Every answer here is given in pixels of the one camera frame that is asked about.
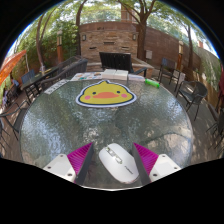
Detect dark metal mesh chair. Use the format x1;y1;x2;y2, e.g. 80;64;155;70
206;109;224;158
0;99;31;141
175;80;209;122

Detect dark wicker chair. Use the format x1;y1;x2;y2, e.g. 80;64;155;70
39;58;89;92
56;55;81;73

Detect colourful sticker sheet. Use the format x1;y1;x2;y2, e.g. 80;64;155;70
70;71;104;82

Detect white computer mouse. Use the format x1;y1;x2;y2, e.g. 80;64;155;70
98;142;140;185

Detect blue patio chair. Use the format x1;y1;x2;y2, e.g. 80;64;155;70
20;69;36;84

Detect forked-trunk tree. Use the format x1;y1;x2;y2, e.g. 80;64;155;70
116;0;164;62

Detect wooden lamp post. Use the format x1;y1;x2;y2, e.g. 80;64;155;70
176;40;185;72
55;30;65;65

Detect red closed umbrella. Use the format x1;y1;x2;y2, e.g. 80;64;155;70
218;64;224;113

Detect green packet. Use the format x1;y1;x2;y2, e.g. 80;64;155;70
144;78;161;89

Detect round dark patio table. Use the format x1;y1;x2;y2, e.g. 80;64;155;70
20;66;59;101

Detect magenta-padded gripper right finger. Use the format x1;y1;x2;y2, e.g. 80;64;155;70
131;142;182;187

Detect thin leaning tree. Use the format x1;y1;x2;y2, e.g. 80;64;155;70
33;6;59;73

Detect yellow duck-shaped mouse pad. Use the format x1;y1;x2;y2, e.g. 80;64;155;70
75;79;138;109

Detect white flat box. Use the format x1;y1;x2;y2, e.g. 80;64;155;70
101;68;117;81
114;69;130;82

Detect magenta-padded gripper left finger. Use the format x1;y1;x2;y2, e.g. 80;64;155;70
42;142;95;186

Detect black slatted patio chair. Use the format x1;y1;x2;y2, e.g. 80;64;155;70
157;57;186;93

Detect stone brick fountain wall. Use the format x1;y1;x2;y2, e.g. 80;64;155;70
78;21;154;73

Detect black wooden chair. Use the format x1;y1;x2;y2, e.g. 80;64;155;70
98;51;148;78

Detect white number label strip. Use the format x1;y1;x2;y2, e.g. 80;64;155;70
43;78;70;96

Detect orange patio umbrella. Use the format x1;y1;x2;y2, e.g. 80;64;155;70
0;49;28;87

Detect small white and blue box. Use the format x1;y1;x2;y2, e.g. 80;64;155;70
127;73;146;83

